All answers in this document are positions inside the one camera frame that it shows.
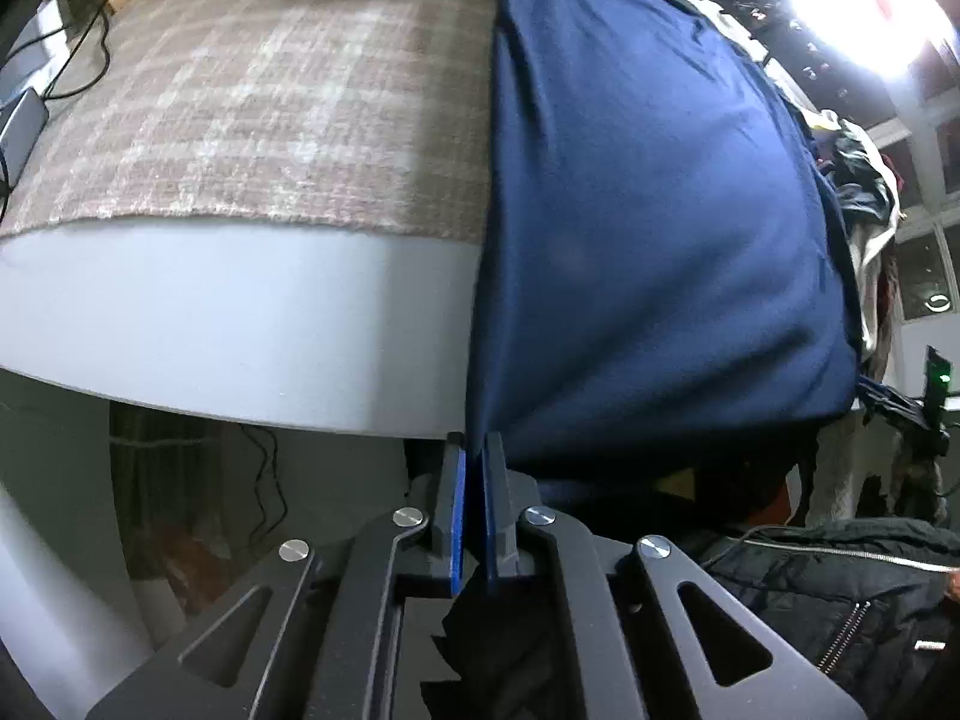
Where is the black cable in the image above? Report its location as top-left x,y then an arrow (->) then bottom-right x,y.
39,0 -> 115,103
238,424 -> 290,545

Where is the navy blue garment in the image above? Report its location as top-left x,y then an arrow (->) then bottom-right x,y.
463,0 -> 862,482

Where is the beige plaid blanket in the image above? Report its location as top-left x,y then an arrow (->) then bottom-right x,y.
0,0 -> 502,245

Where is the grey flat device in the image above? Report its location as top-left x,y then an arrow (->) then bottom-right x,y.
0,87 -> 50,179

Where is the pile of mixed clothes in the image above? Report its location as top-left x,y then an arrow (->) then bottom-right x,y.
799,106 -> 910,383

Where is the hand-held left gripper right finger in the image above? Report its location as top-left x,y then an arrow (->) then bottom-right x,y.
484,431 -> 865,720

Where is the white round table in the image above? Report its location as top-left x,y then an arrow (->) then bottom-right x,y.
0,219 -> 481,691

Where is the black jacket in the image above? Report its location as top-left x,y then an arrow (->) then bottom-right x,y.
675,516 -> 960,720

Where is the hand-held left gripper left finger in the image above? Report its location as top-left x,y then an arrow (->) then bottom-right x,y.
84,431 -> 470,720

